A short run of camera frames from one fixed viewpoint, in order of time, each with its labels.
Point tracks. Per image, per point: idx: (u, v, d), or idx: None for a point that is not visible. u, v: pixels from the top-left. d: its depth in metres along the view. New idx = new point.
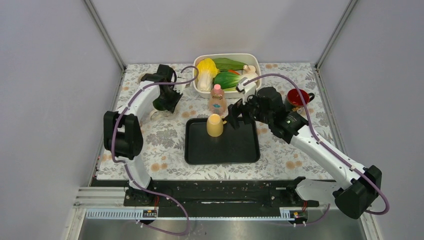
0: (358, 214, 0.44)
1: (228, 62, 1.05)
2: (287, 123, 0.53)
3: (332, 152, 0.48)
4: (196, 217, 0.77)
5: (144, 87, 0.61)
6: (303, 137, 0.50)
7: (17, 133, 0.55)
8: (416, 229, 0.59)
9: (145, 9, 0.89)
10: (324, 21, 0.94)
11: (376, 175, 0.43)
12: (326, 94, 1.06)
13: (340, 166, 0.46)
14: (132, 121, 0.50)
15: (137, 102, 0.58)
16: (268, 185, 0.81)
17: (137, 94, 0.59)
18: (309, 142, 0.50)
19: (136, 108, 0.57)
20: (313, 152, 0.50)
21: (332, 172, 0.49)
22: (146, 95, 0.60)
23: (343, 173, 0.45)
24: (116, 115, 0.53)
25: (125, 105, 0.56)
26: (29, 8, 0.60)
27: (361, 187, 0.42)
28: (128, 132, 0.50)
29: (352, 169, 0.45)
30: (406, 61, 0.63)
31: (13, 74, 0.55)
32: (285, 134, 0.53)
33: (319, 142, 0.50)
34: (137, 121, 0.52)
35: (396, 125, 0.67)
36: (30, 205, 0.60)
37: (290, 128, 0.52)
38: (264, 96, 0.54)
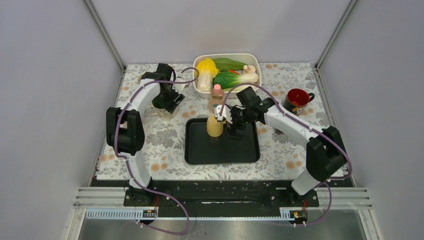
0: (323, 170, 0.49)
1: (228, 62, 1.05)
2: (259, 104, 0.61)
3: (295, 120, 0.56)
4: (196, 217, 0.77)
5: (145, 84, 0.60)
6: (271, 112, 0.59)
7: (16, 134, 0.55)
8: (417, 229, 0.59)
9: (144, 9, 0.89)
10: (324, 21, 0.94)
11: (333, 134, 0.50)
12: (326, 94, 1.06)
13: (301, 129, 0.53)
14: (134, 117, 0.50)
15: (138, 98, 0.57)
16: (268, 185, 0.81)
17: (138, 90, 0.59)
18: (276, 116, 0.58)
19: (137, 104, 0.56)
20: (282, 125, 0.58)
21: (298, 139, 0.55)
22: (149, 90, 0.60)
23: (304, 134, 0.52)
24: (119, 111, 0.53)
25: (127, 101, 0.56)
26: (28, 8, 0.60)
27: (318, 142, 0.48)
28: (131, 128, 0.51)
29: (310, 129, 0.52)
30: (406, 61, 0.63)
31: (13, 75, 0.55)
32: (260, 114, 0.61)
33: (285, 115, 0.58)
34: (140, 116, 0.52)
35: (396, 125, 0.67)
36: (30, 205, 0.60)
37: (261, 107, 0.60)
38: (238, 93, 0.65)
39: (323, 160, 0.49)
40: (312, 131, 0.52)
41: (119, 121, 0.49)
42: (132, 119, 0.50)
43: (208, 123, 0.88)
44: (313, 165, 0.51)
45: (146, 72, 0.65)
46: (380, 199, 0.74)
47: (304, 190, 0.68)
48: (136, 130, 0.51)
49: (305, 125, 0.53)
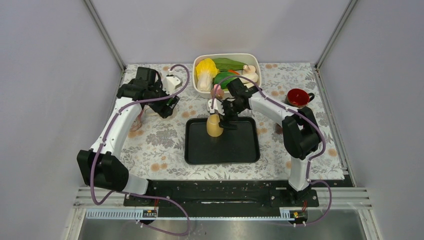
0: (299, 148, 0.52)
1: (228, 62, 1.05)
2: (244, 90, 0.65)
3: (274, 103, 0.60)
4: (196, 217, 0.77)
5: (120, 109, 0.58)
6: (255, 97, 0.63)
7: (16, 134, 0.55)
8: (417, 229, 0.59)
9: (144, 9, 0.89)
10: (324, 21, 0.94)
11: (307, 113, 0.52)
12: (326, 94, 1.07)
13: (279, 110, 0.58)
14: (109, 162, 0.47)
15: (113, 132, 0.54)
16: (268, 185, 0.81)
17: (112, 121, 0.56)
18: (259, 100, 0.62)
19: (113, 141, 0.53)
20: (263, 108, 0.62)
21: (278, 120, 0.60)
22: (125, 117, 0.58)
23: (281, 114, 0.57)
24: (91, 153, 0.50)
25: (100, 141, 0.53)
26: (28, 8, 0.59)
27: (292, 120, 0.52)
28: (107, 173, 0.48)
29: (286, 110, 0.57)
30: (406, 61, 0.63)
31: (13, 74, 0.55)
32: (246, 101, 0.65)
33: (266, 99, 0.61)
34: (116, 159, 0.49)
35: (396, 125, 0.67)
36: (30, 205, 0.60)
37: (246, 92, 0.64)
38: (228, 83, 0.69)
39: (296, 137, 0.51)
40: (288, 111, 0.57)
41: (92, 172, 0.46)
42: (107, 166, 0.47)
43: (209, 123, 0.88)
44: (289, 143, 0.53)
45: (122, 89, 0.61)
46: (380, 199, 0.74)
47: (301, 186, 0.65)
48: (112, 174, 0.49)
49: (282, 106, 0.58)
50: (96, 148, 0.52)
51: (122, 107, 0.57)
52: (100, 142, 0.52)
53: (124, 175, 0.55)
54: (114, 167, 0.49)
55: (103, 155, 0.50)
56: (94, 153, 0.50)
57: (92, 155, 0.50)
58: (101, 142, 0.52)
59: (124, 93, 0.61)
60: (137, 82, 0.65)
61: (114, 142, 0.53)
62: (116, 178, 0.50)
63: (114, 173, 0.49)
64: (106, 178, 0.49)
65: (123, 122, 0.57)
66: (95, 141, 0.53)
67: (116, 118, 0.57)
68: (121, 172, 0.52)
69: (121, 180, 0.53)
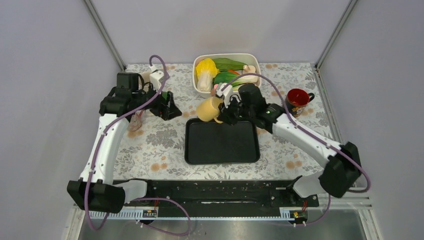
0: (341, 190, 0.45)
1: (228, 62, 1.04)
2: (266, 112, 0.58)
3: (308, 133, 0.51)
4: (196, 217, 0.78)
5: (105, 129, 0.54)
6: (282, 124, 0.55)
7: (16, 134, 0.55)
8: (417, 229, 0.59)
9: (144, 10, 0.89)
10: (324, 21, 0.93)
11: (352, 151, 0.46)
12: (326, 94, 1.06)
13: (317, 145, 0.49)
14: (102, 189, 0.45)
15: (102, 156, 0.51)
16: (268, 185, 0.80)
17: (98, 144, 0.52)
18: (287, 127, 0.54)
19: (103, 165, 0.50)
20: (293, 136, 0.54)
21: (313, 154, 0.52)
22: (112, 137, 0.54)
23: (320, 151, 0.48)
24: (82, 184, 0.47)
25: (89, 169, 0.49)
26: (28, 10, 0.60)
27: (336, 161, 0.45)
28: (101, 199, 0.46)
29: (327, 146, 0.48)
30: (405, 63, 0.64)
31: (13, 75, 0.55)
32: (267, 123, 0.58)
33: (296, 126, 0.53)
34: (109, 185, 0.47)
35: (395, 126, 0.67)
36: (31, 206, 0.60)
37: (270, 116, 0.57)
38: (244, 91, 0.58)
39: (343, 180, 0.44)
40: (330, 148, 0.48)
41: (86, 200, 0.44)
42: (100, 193, 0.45)
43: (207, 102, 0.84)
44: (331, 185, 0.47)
45: (104, 103, 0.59)
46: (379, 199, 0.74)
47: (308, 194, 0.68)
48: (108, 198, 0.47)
49: (322, 140, 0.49)
50: (86, 177, 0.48)
51: (107, 127, 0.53)
52: (89, 170, 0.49)
53: (121, 195, 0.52)
54: (108, 191, 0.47)
55: (95, 183, 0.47)
56: (84, 183, 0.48)
57: (83, 184, 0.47)
58: (90, 169, 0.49)
59: (107, 109, 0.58)
60: (120, 93, 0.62)
61: (104, 168, 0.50)
62: (112, 201, 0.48)
63: (109, 198, 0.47)
64: (101, 205, 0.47)
65: (110, 143, 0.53)
66: (84, 169, 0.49)
67: (102, 140, 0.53)
68: (118, 193, 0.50)
69: (119, 200, 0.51)
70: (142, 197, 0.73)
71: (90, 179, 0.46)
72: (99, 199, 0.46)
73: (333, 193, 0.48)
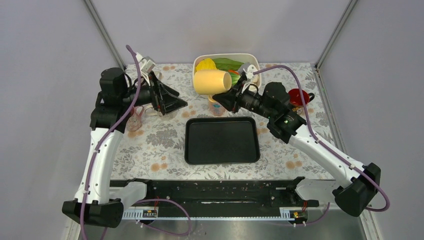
0: (357, 211, 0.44)
1: (228, 62, 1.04)
2: (285, 122, 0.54)
3: (330, 151, 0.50)
4: (196, 217, 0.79)
5: (97, 146, 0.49)
6: (302, 137, 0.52)
7: (16, 134, 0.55)
8: (417, 229, 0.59)
9: (144, 10, 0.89)
10: (324, 21, 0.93)
11: (375, 174, 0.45)
12: (326, 94, 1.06)
13: (339, 165, 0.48)
14: (98, 210, 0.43)
15: (95, 176, 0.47)
16: (268, 185, 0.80)
17: (92, 163, 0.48)
18: (308, 142, 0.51)
19: (98, 185, 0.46)
20: (312, 151, 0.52)
21: (331, 171, 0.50)
22: (105, 153, 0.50)
23: (343, 171, 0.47)
24: (77, 205, 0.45)
25: (83, 190, 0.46)
26: (29, 10, 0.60)
27: (361, 185, 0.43)
28: (98, 219, 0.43)
29: (351, 168, 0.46)
30: (405, 63, 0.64)
31: (13, 75, 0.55)
32: (282, 133, 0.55)
33: (317, 142, 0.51)
34: (104, 204, 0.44)
35: (395, 126, 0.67)
36: (31, 205, 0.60)
37: (288, 127, 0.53)
38: (274, 96, 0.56)
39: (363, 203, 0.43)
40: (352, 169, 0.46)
41: (80, 223, 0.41)
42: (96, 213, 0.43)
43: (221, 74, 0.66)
44: (346, 206, 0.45)
45: (95, 116, 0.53)
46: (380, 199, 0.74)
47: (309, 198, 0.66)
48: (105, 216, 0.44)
49: (345, 160, 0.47)
50: (81, 198, 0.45)
51: (98, 144, 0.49)
52: (83, 191, 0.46)
53: (121, 210, 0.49)
54: (104, 211, 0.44)
55: (90, 204, 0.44)
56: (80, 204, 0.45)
57: (78, 204, 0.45)
58: (84, 190, 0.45)
59: (99, 122, 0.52)
60: (109, 101, 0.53)
61: (98, 188, 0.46)
62: (110, 219, 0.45)
63: (106, 217, 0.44)
64: (99, 223, 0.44)
65: (104, 161, 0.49)
66: (78, 190, 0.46)
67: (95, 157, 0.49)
68: (116, 210, 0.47)
69: (118, 216, 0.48)
70: (142, 198, 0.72)
71: (83, 201, 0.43)
72: (96, 219, 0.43)
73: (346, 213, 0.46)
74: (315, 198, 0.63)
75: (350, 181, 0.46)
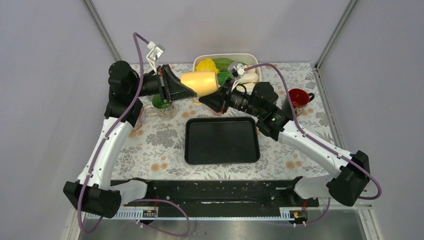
0: (352, 200, 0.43)
1: (228, 62, 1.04)
2: (272, 120, 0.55)
3: (317, 142, 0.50)
4: (196, 217, 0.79)
5: (107, 133, 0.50)
6: (289, 132, 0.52)
7: (17, 134, 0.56)
8: (417, 229, 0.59)
9: (145, 10, 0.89)
10: (324, 21, 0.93)
11: (362, 160, 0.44)
12: (326, 94, 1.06)
13: (328, 155, 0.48)
14: (97, 194, 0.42)
15: (101, 160, 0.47)
16: (268, 185, 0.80)
17: (99, 148, 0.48)
18: (295, 136, 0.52)
19: (101, 170, 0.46)
20: (300, 145, 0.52)
21: (322, 163, 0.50)
22: (114, 141, 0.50)
23: (332, 161, 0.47)
24: (78, 186, 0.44)
25: (87, 172, 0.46)
26: (29, 11, 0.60)
27: (349, 173, 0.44)
28: (97, 204, 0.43)
29: (339, 156, 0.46)
30: (405, 63, 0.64)
31: (14, 75, 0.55)
32: (272, 131, 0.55)
33: (305, 135, 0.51)
34: (105, 190, 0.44)
35: (395, 126, 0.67)
36: (30, 205, 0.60)
37: (276, 125, 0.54)
38: (263, 96, 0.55)
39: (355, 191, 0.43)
40: (341, 158, 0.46)
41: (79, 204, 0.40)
42: (95, 198, 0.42)
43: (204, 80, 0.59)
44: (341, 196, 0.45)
45: (110, 106, 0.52)
46: (372, 192, 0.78)
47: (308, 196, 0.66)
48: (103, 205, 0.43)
49: (333, 150, 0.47)
50: (83, 180, 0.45)
51: (109, 130, 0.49)
52: (86, 174, 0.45)
53: (117, 202, 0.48)
54: (105, 197, 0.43)
55: (91, 187, 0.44)
56: (81, 186, 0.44)
57: (79, 186, 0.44)
58: (88, 172, 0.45)
59: (113, 112, 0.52)
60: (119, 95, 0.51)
61: (102, 173, 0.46)
62: (107, 207, 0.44)
63: (105, 204, 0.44)
64: (95, 209, 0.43)
65: (111, 148, 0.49)
66: (82, 172, 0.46)
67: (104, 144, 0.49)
68: (114, 200, 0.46)
69: (115, 207, 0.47)
70: (141, 198, 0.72)
71: (85, 182, 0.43)
72: (94, 204, 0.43)
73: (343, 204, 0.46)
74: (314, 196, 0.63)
75: (339, 170, 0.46)
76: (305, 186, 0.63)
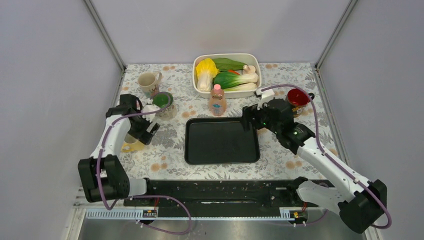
0: (361, 226, 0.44)
1: (228, 62, 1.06)
2: (293, 133, 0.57)
3: (335, 164, 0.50)
4: (196, 217, 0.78)
5: (113, 122, 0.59)
6: (309, 148, 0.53)
7: (16, 134, 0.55)
8: (417, 229, 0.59)
9: (144, 10, 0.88)
10: (324, 22, 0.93)
11: (380, 189, 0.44)
12: (326, 94, 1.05)
13: (344, 178, 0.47)
14: (112, 162, 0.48)
15: (110, 141, 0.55)
16: (268, 185, 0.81)
17: (107, 132, 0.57)
18: (314, 153, 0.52)
19: (111, 147, 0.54)
20: (317, 163, 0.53)
21: (336, 185, 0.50)
22: (118, 129, 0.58)
23: (347, 185, 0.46)
24: (92, 160, 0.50)
25: (99, 146, 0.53)
26: (29, 10, 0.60)
27: (364, 199, 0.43)
28: (112, 174, 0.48)
29: (355, 181, 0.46)
30: (405, 62, 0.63)
31: (13, 75, 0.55)
32: (292, 143, 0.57)
33: (324, 154, 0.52)
34: (117, 158, 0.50)
35: (395, 126, 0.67)
36: (31, 204, 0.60)
37: (296, 139, 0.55)
38: (274, 107, 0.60)
39: (365, 218, 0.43)
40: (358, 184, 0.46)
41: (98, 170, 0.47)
42: (111, 166, 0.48)
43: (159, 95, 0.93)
44: (350, 221, 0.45)
45: (110, 110, 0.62)
46: None
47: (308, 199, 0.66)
48: (117, 175, 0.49)
49: (350, 174, 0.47)
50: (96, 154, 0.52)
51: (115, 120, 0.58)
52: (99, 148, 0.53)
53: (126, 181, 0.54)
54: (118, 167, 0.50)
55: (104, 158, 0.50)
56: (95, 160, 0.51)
57: (93, 159, 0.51)
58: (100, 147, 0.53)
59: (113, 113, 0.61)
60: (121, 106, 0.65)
61: (112, 147, 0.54)
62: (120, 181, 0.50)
63: (118, 176, 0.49)
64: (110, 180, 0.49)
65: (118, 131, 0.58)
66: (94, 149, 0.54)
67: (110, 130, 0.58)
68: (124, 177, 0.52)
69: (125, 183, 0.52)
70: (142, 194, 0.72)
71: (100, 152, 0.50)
72: (110, 173, 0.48)
73: (352, 230, 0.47)
74: (314, 202, 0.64)
75: (353, 195, 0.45)
76: (310, 192, 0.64)
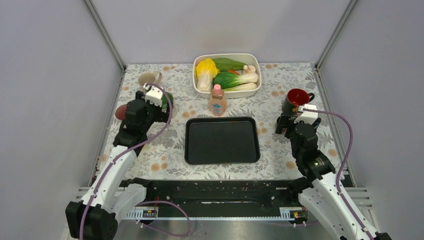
0: None
1: (228, 62, 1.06)
2: (314, 164, 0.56)
3: (348, 205, 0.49)
4: (196, 217, 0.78)
5: (115, 158, 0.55)
6: (327, 184, 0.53)
7: (16, 132, 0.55)
8: (417, 229, 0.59)
9: (144, 10, 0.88)
10: (324, 21, 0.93)
11: None
12: (326, 94, 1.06)
13: (353, 222, 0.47)
14: (98, 216, 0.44)
15: (105, 183, 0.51)
16: (268, 185, 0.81)
17: (105, 172, 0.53)
18: (330, 190, 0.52)
19: (104, 193, 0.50)
20: (330, 200, 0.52)
21: (343, 226, 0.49)
22: (118, 169, 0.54)
23: (354, 230, 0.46)
24: (81, 206, 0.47)
25: (91, 192, 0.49)
26: (29, 9, 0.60)
27: None
28: (96, 227, 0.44)
29: (363, 229, 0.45)
30: (406, 61, 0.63)
31: (13, 74, 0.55)
32: (310, 173, 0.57)
33: (339, 193, 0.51)
34: (106, 211, 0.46)
35: (395, 125, 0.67)
36: (30, 203, 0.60)
37: (315, 169, 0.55)
38: (302, 133, 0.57)
39: None
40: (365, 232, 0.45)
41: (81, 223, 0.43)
42: (95, 219, 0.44)
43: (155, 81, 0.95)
44: None
45: (118, 136, 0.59)
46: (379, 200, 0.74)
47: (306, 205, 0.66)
48: (102, 228, 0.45)
49: (359, 220, 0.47)
50: (86, 200, 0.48)
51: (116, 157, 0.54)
52: (91, 194, 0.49)
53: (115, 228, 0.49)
54: (105, 220, 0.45)
55: (94, 207, 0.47)
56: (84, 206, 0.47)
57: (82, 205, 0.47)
58: (92, 193, 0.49)
59: (120, 141, 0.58)
60: (130, 127, 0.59)
61: (105, 194, 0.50)
62: (104, 231, 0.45)
63: (103, 228, 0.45)
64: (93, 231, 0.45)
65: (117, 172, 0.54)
66: (86, 193, 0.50)
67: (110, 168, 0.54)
68: (111, 226, 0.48)
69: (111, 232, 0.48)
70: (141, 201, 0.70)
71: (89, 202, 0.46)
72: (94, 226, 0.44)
73: None
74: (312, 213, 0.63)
75: None
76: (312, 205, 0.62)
